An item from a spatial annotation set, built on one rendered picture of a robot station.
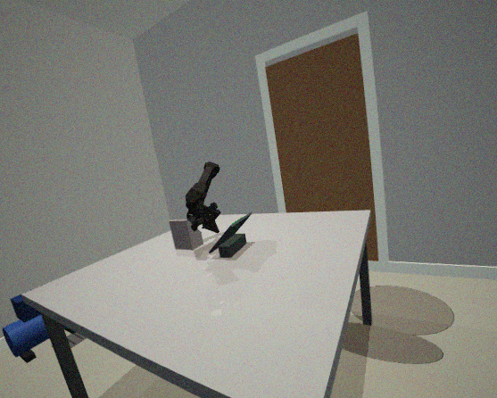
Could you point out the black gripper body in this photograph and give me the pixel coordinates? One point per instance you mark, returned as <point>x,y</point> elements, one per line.
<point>201,219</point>

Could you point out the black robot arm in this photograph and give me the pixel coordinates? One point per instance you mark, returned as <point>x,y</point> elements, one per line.
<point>196,195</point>

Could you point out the grey switch panel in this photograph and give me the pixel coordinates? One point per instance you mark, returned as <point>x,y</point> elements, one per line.
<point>230,242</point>

